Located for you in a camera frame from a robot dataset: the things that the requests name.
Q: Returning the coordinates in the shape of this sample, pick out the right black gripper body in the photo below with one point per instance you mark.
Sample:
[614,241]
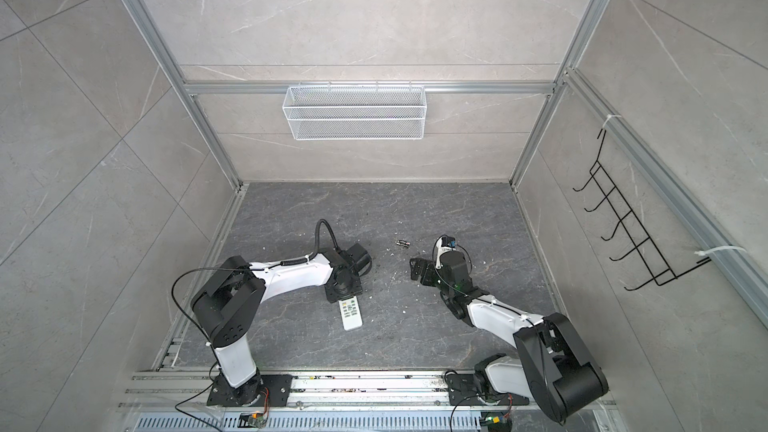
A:
[434,276]

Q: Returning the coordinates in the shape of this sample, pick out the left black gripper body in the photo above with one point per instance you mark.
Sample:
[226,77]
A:
[355,288]

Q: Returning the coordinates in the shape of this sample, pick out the white remote control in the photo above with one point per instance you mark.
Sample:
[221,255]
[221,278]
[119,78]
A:
[350,314]

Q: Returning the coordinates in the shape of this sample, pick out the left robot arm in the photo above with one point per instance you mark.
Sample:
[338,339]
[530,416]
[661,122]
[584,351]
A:
[227,303]

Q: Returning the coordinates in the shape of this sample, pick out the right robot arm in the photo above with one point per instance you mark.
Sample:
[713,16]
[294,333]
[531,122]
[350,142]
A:
[553,368]

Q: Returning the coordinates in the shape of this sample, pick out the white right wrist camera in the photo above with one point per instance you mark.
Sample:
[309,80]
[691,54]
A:
[444,244]

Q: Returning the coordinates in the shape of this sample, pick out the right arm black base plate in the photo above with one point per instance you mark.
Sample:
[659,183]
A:
[466,389]

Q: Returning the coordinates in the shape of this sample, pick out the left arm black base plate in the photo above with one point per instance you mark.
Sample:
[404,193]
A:
[273,388]

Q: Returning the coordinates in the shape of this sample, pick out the white wire mesh basket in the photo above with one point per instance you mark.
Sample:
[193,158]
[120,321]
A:
[355,112]

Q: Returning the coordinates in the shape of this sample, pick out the black wire hook rack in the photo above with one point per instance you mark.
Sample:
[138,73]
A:
[627,221]

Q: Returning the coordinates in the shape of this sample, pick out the aluminium front rail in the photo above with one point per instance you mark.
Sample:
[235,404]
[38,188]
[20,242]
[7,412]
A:
[365,390]

